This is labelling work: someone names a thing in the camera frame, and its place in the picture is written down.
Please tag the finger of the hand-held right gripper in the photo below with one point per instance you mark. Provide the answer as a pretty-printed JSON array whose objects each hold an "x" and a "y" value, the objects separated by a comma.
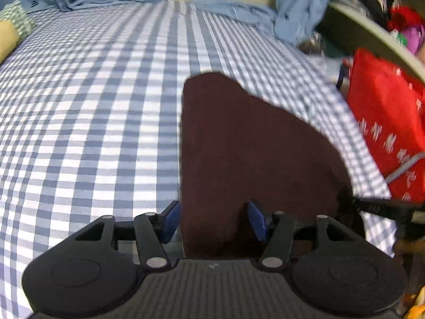
[{"x": 381, "y": 207}]

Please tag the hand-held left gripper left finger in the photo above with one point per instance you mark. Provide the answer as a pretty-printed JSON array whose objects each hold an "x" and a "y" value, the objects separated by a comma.
[{"x": 171, "y": 222}]

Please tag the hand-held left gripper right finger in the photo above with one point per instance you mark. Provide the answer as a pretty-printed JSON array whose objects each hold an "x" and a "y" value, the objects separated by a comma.
[{"x": 259, "y": 221}]

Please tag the maroon garment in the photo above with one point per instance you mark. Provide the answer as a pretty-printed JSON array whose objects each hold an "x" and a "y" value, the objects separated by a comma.
[{"x": 249, "y": 139}]

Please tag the red printed bag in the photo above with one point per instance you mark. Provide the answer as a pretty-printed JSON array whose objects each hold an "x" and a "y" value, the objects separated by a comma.
[{"x": 381, "y": 106}]

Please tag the blue white checked bed sheet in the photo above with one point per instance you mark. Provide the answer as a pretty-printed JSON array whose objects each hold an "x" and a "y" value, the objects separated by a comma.
[{"x": 83, "y": 106}]

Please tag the purple toy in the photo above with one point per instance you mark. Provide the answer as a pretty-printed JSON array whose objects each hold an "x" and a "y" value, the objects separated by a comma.
[{"x": 413, "y": 38}]

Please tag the grey shelf board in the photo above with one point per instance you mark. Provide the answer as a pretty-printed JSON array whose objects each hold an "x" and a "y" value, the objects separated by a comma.
[{"x": 375, "y": 31}]

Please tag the red plush toy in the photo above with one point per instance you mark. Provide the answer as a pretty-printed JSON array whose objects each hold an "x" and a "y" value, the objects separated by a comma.
[{"x": 405, "y": 18}]

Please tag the blue star print curtain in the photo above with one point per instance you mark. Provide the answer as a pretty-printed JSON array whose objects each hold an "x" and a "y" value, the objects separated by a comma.
[{"x": 298, "y": 0}]

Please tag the yellow avocado-print pillow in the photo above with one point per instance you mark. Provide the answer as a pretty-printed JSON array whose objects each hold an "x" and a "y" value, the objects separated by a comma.
[{"x": 8, "y": 40}]

